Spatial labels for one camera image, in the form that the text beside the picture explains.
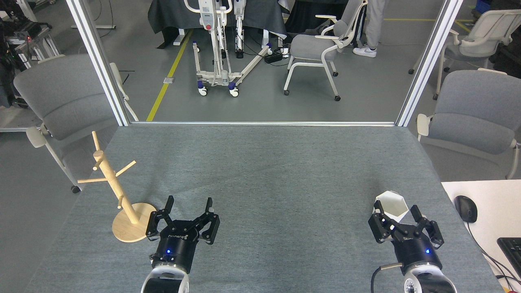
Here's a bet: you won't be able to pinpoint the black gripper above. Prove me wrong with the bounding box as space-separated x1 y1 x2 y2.
368 199 444 269
146 195 221 274

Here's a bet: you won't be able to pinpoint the white faceted cup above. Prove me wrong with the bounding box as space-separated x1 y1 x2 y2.
374 190 409 223

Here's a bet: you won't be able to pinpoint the wooden cup rack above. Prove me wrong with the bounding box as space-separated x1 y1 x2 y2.
77 131 158 243

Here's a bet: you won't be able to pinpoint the dark equipment rack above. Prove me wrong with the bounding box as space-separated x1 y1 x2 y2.
0 0 61 108

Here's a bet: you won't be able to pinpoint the black computer mouse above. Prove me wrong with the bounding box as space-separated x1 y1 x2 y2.
454 195 478 223

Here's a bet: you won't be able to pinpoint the white desk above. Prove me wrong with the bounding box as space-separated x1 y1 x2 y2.
441 179 521 293

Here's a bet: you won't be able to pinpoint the black keyboard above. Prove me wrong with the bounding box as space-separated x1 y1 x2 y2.
497 237 521 279

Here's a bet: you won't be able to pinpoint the grey chair with beige armrests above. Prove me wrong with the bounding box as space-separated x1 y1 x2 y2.
13 54 139 194

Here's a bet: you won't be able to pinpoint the black power strip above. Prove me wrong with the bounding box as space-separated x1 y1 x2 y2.
264 48 290 64

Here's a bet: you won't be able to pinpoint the grey wheeled chair, white arms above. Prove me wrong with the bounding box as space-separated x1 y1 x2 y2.
283 0 368 102

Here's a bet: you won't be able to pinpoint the person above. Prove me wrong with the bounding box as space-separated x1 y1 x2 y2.
352 0 386 58

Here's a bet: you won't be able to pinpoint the table with black cloth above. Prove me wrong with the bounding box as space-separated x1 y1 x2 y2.
147 0 288 49

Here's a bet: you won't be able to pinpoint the white stand on wheels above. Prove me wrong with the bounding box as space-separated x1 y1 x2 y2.
184 0 272 97

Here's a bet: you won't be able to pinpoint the white-backed office chair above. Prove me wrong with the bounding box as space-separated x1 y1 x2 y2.
408 9 521 101

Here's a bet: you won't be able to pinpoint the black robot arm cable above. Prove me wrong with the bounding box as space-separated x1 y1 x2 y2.
370 262 403 293

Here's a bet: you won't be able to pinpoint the black mouse cable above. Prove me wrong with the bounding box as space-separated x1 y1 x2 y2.
466 222 521 285

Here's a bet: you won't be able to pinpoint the silver frame rail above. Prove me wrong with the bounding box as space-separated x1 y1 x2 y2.
129 121 396 127

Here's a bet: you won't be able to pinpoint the grey chair with white frame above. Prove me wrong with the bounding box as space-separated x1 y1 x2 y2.
416 68 521 179

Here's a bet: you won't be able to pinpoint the silver frame post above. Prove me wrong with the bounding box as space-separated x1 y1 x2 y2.
65 0 131 127
396 0 464 127

